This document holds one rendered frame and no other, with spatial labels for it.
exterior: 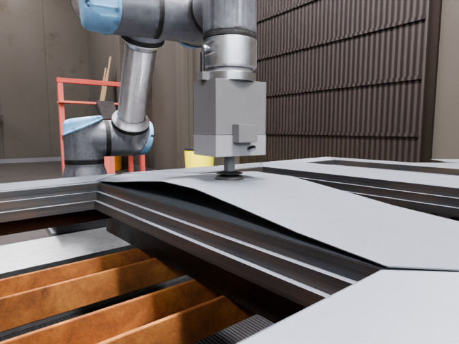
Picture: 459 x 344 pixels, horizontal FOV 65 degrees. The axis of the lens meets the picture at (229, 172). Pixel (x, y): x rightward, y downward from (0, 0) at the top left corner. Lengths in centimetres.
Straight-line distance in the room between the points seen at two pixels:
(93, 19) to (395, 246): 46
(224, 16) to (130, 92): 62
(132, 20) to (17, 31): 1167
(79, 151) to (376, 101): 276
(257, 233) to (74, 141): 87
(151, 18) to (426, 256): 46
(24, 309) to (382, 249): 51
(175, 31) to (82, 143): 64
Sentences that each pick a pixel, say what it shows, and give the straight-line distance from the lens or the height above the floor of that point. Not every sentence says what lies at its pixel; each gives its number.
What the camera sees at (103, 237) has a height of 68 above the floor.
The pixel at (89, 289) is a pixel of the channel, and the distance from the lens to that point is 66.
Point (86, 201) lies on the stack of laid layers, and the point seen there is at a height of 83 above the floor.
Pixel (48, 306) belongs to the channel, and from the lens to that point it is 65.
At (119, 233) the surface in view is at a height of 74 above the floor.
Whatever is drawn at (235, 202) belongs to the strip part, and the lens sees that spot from 40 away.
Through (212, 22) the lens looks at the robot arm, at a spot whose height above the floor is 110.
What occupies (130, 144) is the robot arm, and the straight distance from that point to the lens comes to 118.
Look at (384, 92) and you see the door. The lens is 343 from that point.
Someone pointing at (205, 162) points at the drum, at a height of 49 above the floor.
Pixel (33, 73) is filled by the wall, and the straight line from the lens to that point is 1207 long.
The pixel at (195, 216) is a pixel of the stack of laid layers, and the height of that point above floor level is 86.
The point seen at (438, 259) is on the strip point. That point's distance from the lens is 33.
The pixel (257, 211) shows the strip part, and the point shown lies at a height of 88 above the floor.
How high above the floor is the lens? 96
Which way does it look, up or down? 7 degrees down
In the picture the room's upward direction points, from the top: straight up
